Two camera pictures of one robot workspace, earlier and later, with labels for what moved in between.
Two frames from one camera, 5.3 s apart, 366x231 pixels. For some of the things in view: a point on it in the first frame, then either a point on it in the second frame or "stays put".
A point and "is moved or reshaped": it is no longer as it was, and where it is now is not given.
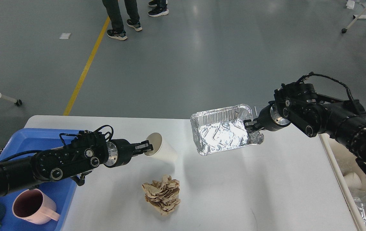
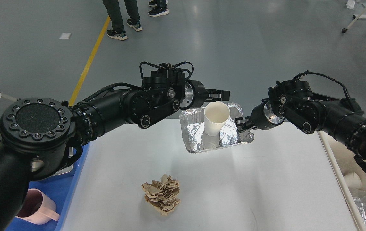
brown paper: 164,195 stays put
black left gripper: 119,152 to 195,95
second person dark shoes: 158,11 stays put
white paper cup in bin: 353,181 stays put
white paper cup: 161,149 to 217,114
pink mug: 32,205 stays put
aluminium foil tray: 223,129 is moved or reshaped
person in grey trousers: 114,13 stays put
